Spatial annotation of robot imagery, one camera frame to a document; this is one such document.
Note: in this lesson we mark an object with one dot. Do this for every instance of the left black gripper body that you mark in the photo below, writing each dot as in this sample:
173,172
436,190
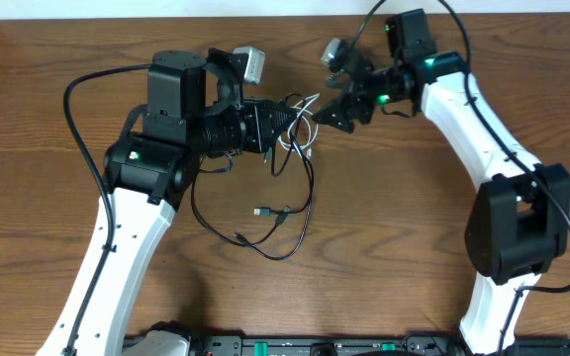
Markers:
254,125

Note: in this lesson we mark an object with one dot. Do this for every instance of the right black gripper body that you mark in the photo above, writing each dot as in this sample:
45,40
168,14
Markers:
379,88

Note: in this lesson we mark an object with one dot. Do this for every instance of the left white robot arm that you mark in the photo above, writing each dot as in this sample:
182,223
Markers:
195,108

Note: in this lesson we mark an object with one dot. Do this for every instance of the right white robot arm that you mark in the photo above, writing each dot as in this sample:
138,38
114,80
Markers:
519,222

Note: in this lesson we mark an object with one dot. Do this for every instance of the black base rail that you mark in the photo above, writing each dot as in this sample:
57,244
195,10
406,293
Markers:
160,342

